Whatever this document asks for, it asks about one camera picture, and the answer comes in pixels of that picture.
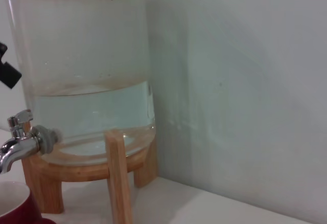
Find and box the red ceramic cup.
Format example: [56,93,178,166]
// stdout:
[0,181,58,224]

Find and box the wooden dispenser stand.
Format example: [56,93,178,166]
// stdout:
[21,121,159,224]

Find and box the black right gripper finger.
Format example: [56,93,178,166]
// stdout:
[0,41,22,89]

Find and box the glass water dispenser jar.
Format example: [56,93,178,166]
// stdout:
[5,0,156,165]

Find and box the chrome dispenser faucet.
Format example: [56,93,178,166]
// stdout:
[0,108,63,176]

